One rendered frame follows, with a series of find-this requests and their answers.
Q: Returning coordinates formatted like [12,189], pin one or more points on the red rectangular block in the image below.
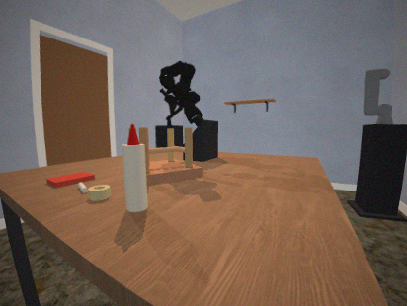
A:
[70,179]

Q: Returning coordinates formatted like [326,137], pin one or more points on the white glue bottle with red cap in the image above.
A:
[134,171]

